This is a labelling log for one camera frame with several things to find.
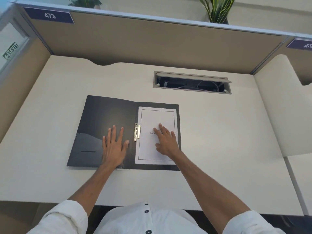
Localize person's left hand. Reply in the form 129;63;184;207
102;125;130;169

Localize beige cubicle partition panel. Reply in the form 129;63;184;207
15;0;312;75

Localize person's right forearm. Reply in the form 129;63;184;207
170;150;251;227

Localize person's left forearm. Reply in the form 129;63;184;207
68;164;118;218

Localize person's right hand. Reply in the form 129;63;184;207
153;123;181;159

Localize white curved desk divider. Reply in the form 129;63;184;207
253;54;312;158

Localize white buttoned shirt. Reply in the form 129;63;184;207
26;200;287;234

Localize cables in desk box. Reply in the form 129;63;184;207
176;80;220;92

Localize metal folder clip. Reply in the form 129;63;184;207
133;122;141;142

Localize green snake plant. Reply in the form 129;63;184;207
198;0;236;24

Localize beige side partition panel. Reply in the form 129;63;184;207
0;2;52;144

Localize black file folder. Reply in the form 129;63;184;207
66;95;182;171

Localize white printed paper sheet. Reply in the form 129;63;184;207
135;106;178;165

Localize green exit sign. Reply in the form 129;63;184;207
2;42;19;60

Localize dark green leafy plant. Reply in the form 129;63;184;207
68;0;103;9

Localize blue partition number label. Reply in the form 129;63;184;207
286;38;312;51
22;7;75;24

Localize grey desk cable box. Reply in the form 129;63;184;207
153;71;233;95

